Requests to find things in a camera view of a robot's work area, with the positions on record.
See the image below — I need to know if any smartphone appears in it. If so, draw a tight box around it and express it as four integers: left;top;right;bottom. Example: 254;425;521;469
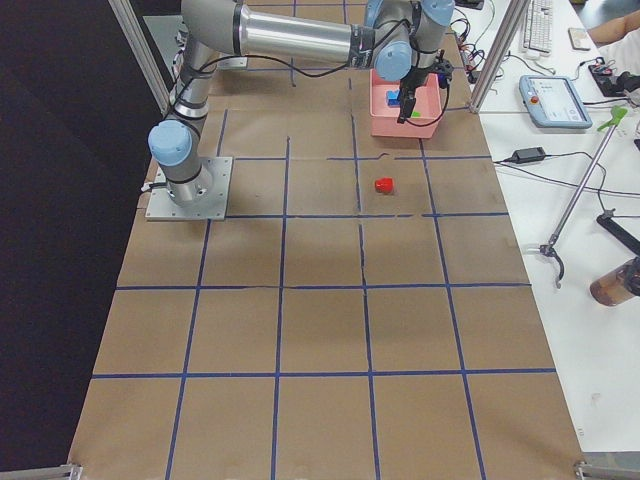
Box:
567;28;591;51

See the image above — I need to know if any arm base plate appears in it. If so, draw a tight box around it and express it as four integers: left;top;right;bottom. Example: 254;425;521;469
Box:
146;156;233;221

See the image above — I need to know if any aluminium frame post left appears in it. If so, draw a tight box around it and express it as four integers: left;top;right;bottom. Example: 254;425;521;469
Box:
109;0;170;113

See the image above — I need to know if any aluminium frame post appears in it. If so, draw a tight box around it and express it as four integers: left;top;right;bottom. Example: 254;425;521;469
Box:
109;0;170;113
468;0;529;113

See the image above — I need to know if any green handled reach grabber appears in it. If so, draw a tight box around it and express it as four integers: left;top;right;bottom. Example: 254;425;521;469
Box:
539;106;629;289

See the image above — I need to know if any brown bottle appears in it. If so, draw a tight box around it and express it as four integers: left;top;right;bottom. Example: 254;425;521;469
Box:
590;257;639;306

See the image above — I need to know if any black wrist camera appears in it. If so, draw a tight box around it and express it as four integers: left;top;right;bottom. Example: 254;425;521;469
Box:
433;49;454;89

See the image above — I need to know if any teach pendant tablet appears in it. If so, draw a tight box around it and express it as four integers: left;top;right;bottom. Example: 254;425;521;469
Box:
518;75;592;130

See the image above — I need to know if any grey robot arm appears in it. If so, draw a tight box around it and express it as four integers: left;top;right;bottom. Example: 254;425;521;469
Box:
148;1;454;208

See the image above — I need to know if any red toy block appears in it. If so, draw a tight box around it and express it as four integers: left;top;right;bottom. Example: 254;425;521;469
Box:
374;177;395;195

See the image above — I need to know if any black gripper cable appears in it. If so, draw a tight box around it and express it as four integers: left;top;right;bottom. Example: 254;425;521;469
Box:
409;74;451;128

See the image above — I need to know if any pink plastic box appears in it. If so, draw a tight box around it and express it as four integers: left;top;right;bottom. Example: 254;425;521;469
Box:
369;69;444;140

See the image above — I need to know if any blue toy block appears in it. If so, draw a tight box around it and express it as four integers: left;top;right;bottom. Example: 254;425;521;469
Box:
386;90;400;108

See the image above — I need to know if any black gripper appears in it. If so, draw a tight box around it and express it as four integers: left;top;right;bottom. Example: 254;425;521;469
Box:
397;66;434;124

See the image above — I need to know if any white keyboard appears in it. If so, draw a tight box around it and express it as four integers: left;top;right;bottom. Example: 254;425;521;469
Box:
520;0;553;55

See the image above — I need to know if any black power adapter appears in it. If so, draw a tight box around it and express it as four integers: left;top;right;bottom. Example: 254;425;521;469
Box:
510;147;546;164

